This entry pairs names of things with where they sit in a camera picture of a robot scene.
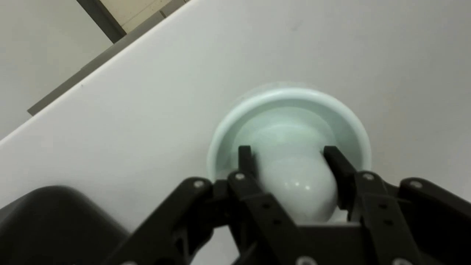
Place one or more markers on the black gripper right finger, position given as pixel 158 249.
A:
pixel 392 221

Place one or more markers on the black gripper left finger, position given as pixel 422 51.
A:
pixel 256 215

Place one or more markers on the pale green ceramic bowl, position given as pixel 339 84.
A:
pixel 289 141

